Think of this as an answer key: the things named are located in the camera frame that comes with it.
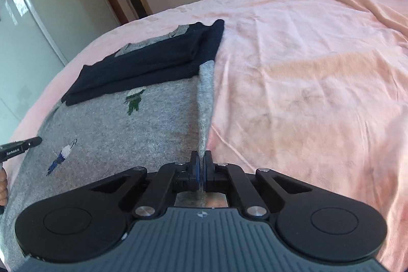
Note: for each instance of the glass sliding wardrobe door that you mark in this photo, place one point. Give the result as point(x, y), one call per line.
point(38, 39)

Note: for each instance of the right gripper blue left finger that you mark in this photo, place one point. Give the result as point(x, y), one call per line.
point(187, 174)

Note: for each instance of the person's left hand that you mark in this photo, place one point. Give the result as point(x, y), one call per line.
point(3, 189)

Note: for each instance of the grey and navy knit sweater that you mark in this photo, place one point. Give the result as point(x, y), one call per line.
point(147, 104)

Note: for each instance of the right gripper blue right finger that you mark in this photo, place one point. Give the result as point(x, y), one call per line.
point(215, 176)

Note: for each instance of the pink bed sheet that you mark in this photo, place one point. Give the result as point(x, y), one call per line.
point(314, 89)

